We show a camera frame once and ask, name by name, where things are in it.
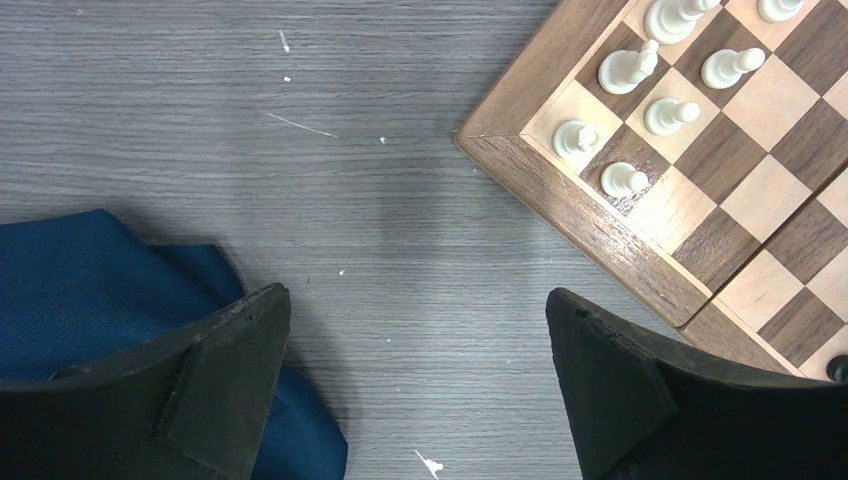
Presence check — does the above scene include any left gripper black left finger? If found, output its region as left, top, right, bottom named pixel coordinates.
left=1, top=283, right=291, bottom=479

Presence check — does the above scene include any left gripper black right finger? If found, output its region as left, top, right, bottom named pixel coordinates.
left=545, top=288, right=847, bottom=479

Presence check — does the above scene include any black pawn on board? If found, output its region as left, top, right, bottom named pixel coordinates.
left=826, top=354, right=848, bottom=384

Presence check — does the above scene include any wooden chess board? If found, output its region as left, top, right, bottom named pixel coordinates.
left=457, top=1, right=847, bottom=380

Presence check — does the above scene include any white rook chess piece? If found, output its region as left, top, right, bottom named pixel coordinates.
left=552, top=120, right=605, bottom=158

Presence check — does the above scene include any white knight chess piece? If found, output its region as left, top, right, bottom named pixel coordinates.
left=597, top=39, right=659, bottom=95

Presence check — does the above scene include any white bishop chess piece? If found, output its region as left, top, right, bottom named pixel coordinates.
left=644, top=0, right=720, bottom=45

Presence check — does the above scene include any dark blue cloth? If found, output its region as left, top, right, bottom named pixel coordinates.
left=1, top=210, right=348, bottom=479

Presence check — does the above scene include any white pawn near corner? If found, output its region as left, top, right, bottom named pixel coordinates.
left=600, top=162, right=650, bottom=198

